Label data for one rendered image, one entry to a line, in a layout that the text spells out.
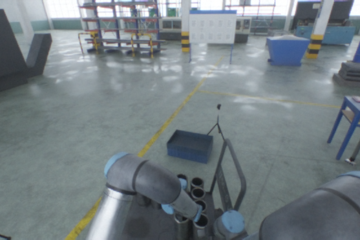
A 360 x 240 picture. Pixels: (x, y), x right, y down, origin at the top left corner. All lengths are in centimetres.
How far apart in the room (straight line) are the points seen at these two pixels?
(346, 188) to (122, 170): 60
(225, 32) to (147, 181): 820
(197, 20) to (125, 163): 819
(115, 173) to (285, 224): 53
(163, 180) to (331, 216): 46
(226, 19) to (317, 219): 838
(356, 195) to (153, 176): 50
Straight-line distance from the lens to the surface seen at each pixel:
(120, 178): 73
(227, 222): 95
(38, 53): 875
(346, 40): 1607
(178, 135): 317
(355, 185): 50
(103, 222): 77
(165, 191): 70
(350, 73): 738
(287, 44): 872
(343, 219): 44
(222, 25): 864
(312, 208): 44
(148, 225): 198
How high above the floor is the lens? 190
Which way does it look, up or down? 29 degrees down
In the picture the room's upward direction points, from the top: 1 degrees counter-clockwise
